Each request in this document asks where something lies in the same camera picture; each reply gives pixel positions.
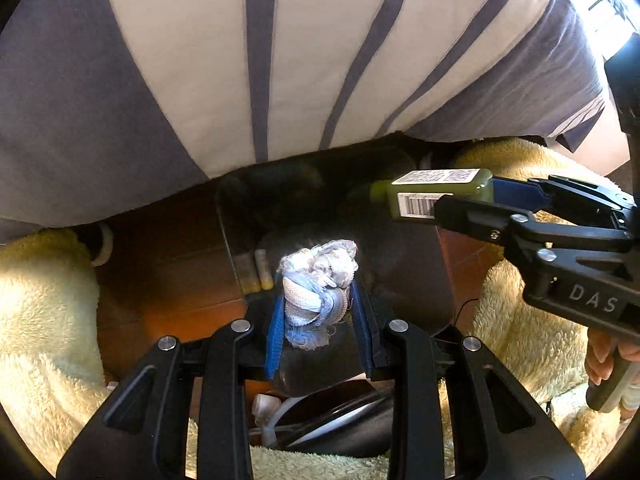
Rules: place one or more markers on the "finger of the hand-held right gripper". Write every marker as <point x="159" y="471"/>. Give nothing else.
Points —
<point x="510" y="190"/>
<point x="470" y="217"/>

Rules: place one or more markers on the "blue white plastic packet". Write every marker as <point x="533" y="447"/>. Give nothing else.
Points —
<point x="312" y="285"/>

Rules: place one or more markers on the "black trash bag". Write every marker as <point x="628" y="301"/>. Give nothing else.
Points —
<point x="400" y="270"/>

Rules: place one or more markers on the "black round object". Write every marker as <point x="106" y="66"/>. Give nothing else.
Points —
<point x="345" y="435"/>

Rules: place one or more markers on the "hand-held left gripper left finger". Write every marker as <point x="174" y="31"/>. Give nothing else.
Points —
<point x="272" y="342"/>

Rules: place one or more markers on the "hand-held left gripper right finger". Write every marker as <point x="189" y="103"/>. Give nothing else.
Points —
<point x="362" y="330"/>

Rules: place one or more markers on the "cream fluffy rug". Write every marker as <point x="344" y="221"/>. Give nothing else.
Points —
<point x="40" y="320"/>

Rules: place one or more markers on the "person's right hand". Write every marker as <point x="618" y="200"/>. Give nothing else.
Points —
<point x="597" y="360"/>

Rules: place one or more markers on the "dark green labelled bottle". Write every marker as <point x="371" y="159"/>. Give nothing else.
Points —
<point x="450" y="192"/>

